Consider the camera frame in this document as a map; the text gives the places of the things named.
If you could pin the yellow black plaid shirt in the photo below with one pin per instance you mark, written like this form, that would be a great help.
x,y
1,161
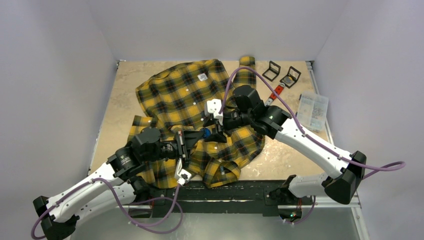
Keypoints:
x,y
174,99

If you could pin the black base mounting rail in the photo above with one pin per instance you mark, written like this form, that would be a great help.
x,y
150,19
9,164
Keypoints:
x,y
270,198

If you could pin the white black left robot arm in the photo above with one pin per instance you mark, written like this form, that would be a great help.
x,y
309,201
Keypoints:
x,y
115,183

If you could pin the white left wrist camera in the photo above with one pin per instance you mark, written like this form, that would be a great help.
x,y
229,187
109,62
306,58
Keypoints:
x,y
181,175

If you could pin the black square frame left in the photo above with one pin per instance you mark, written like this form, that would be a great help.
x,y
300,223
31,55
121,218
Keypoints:
x,y
272,72

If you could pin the black square frame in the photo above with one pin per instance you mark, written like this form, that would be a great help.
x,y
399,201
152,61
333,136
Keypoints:
x,y
272,72
294,74

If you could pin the black square frame right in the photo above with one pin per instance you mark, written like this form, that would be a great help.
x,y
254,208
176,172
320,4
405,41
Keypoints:
x,y
294,74

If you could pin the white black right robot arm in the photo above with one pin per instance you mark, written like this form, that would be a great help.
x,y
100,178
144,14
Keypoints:
x,y
343,171

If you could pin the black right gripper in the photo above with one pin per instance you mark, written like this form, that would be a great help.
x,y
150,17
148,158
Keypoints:
x,y
224,124

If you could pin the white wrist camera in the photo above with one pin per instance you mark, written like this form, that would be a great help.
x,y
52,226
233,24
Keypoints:
x,y
181,175
212,110

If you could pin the clear plastic screw box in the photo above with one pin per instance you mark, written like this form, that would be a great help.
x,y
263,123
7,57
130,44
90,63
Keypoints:
x,y
312,110

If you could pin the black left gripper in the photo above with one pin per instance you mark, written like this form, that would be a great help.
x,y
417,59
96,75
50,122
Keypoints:
x,y
190,137

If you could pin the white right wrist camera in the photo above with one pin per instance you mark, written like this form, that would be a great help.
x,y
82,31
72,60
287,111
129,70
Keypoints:
x,y
212,110

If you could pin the red handled adjustable wrench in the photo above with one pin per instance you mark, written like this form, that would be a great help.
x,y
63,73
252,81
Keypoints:
x,y
278,90

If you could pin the silver gold round brooch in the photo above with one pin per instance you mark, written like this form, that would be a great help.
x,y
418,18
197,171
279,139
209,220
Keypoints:
x,y
288,79

